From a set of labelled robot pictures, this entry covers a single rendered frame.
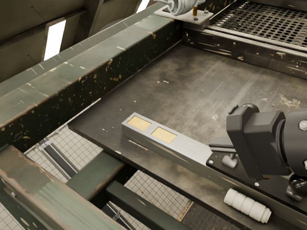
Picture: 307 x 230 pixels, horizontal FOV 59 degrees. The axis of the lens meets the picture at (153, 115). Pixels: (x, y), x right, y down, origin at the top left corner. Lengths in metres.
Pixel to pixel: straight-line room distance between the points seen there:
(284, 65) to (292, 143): 0.58
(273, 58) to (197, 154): 0.47
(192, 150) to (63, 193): 0.26
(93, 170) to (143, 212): 0.15
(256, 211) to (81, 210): 0.30
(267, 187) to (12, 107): 0.55
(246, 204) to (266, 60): 0.53
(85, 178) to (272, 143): 0.42
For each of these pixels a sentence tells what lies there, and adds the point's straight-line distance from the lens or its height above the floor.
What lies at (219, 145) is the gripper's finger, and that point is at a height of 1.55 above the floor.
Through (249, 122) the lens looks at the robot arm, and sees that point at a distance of 0.41.
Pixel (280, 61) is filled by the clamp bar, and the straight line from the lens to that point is 0.93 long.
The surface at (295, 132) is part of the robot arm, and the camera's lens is 0.37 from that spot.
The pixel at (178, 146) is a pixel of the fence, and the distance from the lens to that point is 0.58.
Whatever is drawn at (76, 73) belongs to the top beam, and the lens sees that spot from 0.74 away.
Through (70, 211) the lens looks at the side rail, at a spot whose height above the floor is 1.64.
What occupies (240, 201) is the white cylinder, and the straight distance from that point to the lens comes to 0.54.
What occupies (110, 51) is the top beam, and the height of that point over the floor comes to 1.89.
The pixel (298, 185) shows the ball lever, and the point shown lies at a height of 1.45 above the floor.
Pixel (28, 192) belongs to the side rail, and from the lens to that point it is 0.56.
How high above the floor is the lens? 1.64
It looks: 2 degrees up
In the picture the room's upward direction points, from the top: 44 degrees counter-clockwise
